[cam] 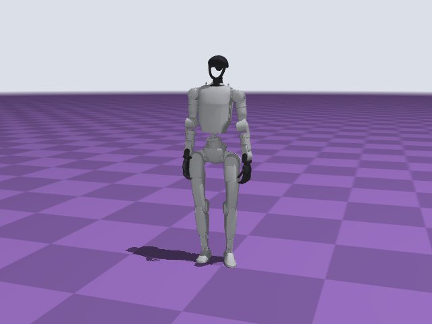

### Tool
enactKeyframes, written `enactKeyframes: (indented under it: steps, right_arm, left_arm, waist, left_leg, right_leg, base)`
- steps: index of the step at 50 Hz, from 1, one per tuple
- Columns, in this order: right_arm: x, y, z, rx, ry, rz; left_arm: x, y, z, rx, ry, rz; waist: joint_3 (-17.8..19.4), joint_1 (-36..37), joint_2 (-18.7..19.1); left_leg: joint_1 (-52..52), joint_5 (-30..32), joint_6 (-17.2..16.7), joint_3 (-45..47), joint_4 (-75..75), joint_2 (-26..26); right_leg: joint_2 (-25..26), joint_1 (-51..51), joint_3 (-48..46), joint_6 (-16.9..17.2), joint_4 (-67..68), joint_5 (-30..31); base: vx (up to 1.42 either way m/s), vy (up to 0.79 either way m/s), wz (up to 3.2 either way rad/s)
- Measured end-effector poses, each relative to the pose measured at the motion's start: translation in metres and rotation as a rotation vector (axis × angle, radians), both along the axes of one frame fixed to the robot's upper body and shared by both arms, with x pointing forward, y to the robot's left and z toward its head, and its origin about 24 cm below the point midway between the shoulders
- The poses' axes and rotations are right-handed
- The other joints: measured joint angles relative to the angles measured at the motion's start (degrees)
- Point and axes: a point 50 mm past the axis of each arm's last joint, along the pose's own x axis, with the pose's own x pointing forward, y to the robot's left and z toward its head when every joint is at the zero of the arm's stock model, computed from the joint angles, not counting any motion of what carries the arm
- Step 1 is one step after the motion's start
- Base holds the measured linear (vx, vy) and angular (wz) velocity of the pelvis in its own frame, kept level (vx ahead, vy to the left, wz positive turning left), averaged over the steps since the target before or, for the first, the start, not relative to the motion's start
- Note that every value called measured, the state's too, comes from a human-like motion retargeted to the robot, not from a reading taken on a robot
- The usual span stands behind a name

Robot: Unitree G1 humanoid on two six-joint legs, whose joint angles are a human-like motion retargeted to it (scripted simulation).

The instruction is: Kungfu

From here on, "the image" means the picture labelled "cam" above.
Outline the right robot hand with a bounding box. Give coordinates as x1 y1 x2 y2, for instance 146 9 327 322
182 148 192 180

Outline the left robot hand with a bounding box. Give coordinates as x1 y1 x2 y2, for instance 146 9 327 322
237 153 252 184

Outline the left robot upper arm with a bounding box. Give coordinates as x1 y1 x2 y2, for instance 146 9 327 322
231 89 247 132

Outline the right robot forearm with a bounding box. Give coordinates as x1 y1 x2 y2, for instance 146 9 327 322
183 121 196 156

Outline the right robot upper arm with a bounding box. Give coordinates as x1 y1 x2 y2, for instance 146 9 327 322
185 87 200 129

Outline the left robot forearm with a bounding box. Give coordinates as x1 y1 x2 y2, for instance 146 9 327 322
239 121 252 161

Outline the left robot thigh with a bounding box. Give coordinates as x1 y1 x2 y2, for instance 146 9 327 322
223 151 241 215

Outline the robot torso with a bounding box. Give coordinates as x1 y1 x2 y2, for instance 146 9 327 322
198 82 234 163

